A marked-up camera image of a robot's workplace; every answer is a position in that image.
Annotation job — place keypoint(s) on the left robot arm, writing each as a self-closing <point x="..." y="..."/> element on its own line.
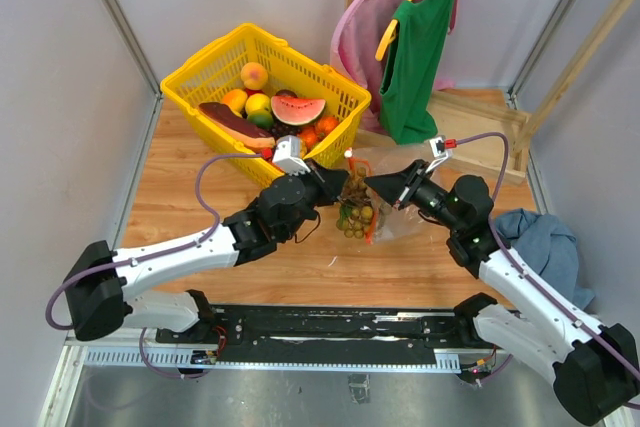
<point x="107" y="290"/>

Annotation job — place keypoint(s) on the blue cloth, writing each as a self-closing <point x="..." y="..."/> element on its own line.
<point x="549" y="247"/>

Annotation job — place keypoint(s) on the wooden clothes rack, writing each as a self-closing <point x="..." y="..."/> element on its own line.
<point x="460" y="114"/>

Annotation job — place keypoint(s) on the orange fruit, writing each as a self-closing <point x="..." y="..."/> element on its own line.
<point x="235" y="99"/>

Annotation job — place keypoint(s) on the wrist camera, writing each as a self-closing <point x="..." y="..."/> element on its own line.
<point x="288" y="156"/>
<point x="442" y="150"/>

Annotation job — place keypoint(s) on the green shirt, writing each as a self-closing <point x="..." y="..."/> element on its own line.
<point x="411" y="67"/>

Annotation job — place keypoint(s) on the dark grape bunch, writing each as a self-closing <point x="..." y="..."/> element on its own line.
<point x="279" y="130"/>

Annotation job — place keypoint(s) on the orange tomato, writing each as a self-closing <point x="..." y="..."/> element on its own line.
<point x="325" y="125"/>

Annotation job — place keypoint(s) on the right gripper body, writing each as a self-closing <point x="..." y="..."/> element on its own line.
<point x="430" y="199"/>

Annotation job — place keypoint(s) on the watermelon slice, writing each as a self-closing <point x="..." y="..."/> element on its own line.
<point x="296" y="111"/>

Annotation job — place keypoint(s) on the clear zip top bag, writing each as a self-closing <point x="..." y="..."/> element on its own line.
<point x="390" y="223"/>

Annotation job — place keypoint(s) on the pink shirt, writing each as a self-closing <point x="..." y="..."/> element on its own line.
<point x="353" y="46"/>

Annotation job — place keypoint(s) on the peach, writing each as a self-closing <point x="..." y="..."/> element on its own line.
<point x="254" y="76"/>

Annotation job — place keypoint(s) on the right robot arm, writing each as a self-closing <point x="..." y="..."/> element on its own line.
<point x="593" y="369"/>

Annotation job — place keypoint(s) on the longan fruit bunch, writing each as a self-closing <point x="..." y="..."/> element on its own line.
<point x="356" y="211"/>

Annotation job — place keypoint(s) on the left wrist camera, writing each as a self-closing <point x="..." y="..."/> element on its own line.
<point x="288" y="156"/>

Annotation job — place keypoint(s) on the yellow plastic basket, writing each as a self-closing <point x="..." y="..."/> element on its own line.
<point x="247" y="89"/>

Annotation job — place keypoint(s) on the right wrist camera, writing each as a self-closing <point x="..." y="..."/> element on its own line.
<point x="442" y="150"/>

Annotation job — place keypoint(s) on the papaya slice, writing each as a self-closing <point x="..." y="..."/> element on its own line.
<point x="240" y="129"/>

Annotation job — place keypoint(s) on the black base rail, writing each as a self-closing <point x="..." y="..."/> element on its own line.
<point x="337" y="338"/>

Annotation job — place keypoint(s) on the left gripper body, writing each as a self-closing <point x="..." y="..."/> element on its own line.
<point x="310" y="205"/>

